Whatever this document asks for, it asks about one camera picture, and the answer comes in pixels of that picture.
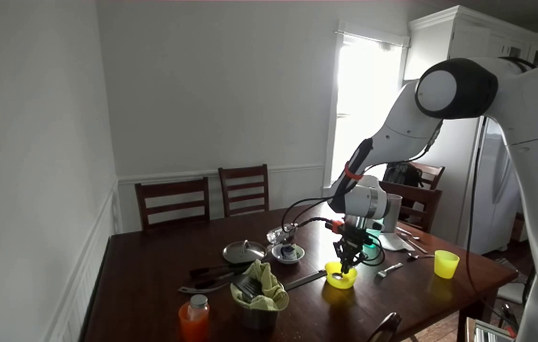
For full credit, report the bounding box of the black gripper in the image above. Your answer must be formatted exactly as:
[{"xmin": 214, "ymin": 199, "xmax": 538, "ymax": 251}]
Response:
[{"xmin": 336, "ymin": 216, "xmax": 374, "ymax": 275}]

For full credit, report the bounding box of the silver spoon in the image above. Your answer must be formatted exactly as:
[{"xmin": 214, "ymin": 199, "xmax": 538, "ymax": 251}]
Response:
[{"xmin": 332, "ymin": 264, "xmax": 360, "ymax": 281}]

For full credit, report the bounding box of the silver fork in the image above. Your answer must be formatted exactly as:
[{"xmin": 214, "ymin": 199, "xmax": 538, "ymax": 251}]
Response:
[{"xmin": 377, "ymin": 260, "xmax": 406, "ymax": 279}]

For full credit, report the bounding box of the yellow bowl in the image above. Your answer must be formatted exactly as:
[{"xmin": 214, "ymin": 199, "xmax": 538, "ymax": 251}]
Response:
[{"xmin": 324, "ymin": 260, "xmax": 360, "ymax": 292}]

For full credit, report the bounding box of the silver metal bowl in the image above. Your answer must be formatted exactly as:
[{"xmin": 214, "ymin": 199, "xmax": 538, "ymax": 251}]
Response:
[{"xmin": 271, "ymin": 241, "xmax": 307, "ymax": 266}]

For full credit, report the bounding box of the silver table knife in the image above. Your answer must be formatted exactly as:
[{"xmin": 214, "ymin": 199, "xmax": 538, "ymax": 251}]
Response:
[{"xmin": 284, "ymin": 268, "xmax": 330, "ymax": 292}]

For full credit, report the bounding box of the white plate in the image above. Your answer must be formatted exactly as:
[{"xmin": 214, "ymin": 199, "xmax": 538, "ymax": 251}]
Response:
[{"xmin": 381, "ymin": 232, "xmax": 413, "ymax": 252}]

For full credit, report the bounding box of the tall grey cup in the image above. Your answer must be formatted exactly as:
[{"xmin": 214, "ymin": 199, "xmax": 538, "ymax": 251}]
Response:
[{"xmin": 381, "ymin": 192, "xmax": 406, "ymax": 235}]

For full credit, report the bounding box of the dark wooden chair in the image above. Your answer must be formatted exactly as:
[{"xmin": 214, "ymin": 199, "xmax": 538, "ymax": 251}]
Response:
[
  {"xmin": 379, "ymin": 180, "xmax": 444, "ymax": 233},
  {"xmin": 366, "ymin": 309, "xmax": 406, "ymax": 342},
  {"xmin": 385, "ymin": 159, "xmax": 448, "ymax": 192},
  {"xmin": 218, "ymin": 163, "xmax": 273, "ymax": 220},
  {"xmin": 134, "ymin": 175, "xmax": 212, "ymax": 232}
]

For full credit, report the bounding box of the silver cutlery piece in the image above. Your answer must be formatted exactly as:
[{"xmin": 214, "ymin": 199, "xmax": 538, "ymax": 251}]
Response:
[{"xmin": 398, "ymin": 226, "xmax": 434, "ymax": 262}]

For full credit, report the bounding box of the light green cloth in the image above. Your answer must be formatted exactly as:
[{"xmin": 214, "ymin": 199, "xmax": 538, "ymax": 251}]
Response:
[{"xmin": 229, "ymin": 258, "xmax": 292, "ymax": 313}]

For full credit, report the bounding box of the yellow plastic cup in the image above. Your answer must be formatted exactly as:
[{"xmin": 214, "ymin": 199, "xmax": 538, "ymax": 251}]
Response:
[{"xmin": 434, "ymin": 249, "xmax": 463, "ymax": 281}]

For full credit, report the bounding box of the round grey pot lid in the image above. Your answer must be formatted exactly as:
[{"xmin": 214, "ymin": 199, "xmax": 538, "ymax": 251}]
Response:
[{"xmin": 221, "ymin": 237, "xmax": 269, "ymax": 266}]

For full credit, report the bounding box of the metal pot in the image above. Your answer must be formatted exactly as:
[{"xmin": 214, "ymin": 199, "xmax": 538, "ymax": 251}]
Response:
[{"xmin": 237, "ymin": 302, "xmax": 282, "ymax": 334}]

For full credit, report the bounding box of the black spatula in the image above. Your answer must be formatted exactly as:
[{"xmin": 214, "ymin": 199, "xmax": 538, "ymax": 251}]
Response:
[{"xmin": 189, "ymin": 262, "xmax": 252, "ymax": 285}]

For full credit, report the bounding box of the grey long utensil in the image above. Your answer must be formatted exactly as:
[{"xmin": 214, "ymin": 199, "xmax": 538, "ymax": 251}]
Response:
[{"xmin": 178, "ymin": 279, "xmax": 239, "ymax": 296}]

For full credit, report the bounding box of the white refrigerator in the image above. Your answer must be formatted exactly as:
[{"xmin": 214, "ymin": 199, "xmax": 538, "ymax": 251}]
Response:
[{"xmin": 436, "ymin": 116, "xmax": 528, "ymax": 256}]

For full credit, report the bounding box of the orange bottle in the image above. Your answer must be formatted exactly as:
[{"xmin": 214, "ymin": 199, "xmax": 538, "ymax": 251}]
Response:
[{"xmin": 178, "ymin": 292, "xmax": 212, "ymax": 342}]

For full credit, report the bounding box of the bright window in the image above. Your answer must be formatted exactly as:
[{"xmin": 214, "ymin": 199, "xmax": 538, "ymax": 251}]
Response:
[{"xmin": 328, "ymin": 26, "xmax": 408, "ymax": 192}]

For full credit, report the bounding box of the white tall cabinet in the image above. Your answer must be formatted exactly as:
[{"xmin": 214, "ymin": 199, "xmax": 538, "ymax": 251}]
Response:
[{"xmin": 406, "ymin": 4, "xmax": 538, "ymax": 83}]

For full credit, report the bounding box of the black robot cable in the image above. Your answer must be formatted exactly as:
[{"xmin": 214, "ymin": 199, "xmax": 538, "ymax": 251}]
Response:
[
  {"xmin": 467, "ymin": 116, "xmax": 493, "ymax": 296},
  {"xmin": 278, "ymin": 195, "xmax": 389, "ymax": 268}
]

